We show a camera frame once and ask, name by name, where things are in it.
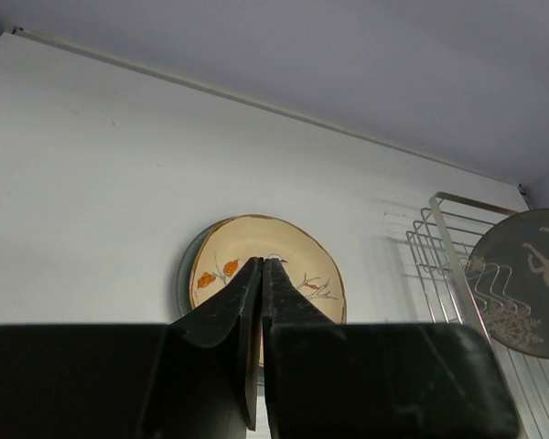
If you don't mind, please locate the grey crane pattern plate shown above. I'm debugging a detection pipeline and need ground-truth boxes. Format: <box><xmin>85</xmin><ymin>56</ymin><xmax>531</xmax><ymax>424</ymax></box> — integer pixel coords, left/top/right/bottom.
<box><xmin>466</xmin><ymin>209</ymin><xmax>549</xmax><ymax>359</ymax></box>

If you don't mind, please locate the metal wire dish rack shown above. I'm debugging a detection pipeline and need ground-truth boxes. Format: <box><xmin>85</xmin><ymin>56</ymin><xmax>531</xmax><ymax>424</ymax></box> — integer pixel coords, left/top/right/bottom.
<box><xmin>405</xmin><ymin>192</ymin><xmax>549</xmax><ymax>438</ymax></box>

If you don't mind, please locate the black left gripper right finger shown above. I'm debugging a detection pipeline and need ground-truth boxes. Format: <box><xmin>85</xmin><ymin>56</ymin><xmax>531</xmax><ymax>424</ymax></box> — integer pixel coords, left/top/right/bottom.
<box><xmin>262</xmin><ymin>259</ymin><xmax>520</xmax><ymax>438</ymax></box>

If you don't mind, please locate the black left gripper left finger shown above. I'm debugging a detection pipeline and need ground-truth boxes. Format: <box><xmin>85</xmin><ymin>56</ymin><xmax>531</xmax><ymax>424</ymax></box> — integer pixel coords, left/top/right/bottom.
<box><xmin>0</xmin><ymin>258</ymin><xmax>264</xmax><ymax>438</ymax></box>

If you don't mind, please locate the teal blue plate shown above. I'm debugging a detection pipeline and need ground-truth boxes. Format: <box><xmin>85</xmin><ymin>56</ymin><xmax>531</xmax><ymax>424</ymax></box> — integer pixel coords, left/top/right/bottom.
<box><xmin>175</xmin><ymin>226</ymin><xmax>213</xmax><ymax>316</ymax></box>

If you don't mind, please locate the beige bird plate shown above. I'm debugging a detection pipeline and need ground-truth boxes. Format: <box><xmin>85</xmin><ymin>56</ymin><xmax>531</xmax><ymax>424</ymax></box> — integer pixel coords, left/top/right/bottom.
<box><xmin>188</xmin><ymin>214</ymin><xmax>347</xmax><ymax>324</ymax></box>

